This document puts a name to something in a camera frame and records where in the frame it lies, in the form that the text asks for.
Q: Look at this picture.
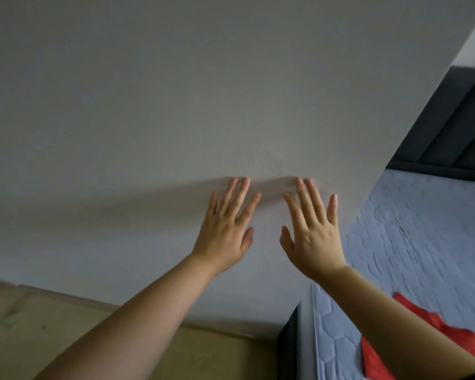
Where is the person's right hand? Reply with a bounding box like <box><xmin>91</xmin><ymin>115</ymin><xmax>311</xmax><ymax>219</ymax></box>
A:
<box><xmin>279</xmin><ymin>177</ymin><xmax>349</xmax><ymax>283</ymax></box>

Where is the red polo shirt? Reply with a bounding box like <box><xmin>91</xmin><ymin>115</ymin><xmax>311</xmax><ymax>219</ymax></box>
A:
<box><xmin>360</xmin><ymin>292</ymin><xmax>475</xmax><ymax>380</ymax></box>

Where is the person's right forearm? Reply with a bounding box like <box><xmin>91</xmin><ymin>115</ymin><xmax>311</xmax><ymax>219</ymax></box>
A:
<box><xmin>317</xmin><ymin>265</ymin><xmax>475</xmax><ymax>380</ymax></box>

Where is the grey quilted bed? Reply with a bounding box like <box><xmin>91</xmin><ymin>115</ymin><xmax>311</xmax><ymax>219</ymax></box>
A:
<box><xmin>277</xmin><ymin>168</ymin><xmax>475</xmax><ymax>380</ymax></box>

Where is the person's left forearm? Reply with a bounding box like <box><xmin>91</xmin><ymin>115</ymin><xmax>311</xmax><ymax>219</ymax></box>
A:
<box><xmin>35</xmin><ymin>255</ymin><xmax>221</xmax><ymax>380</ymax></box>

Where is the person's left hand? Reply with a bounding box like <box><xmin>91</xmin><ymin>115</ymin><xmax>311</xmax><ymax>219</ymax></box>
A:
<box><xmin>190</xmin><ymin>176</ymin><xmax>263</xmax><ymax>276</ymax></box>

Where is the dark grey upholstered headboard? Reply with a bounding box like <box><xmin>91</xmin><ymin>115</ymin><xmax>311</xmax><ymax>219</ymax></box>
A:
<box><xmin>386</xmin><ymin>65</ymin><xmax>475</xmax><ymax>184</ymax></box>

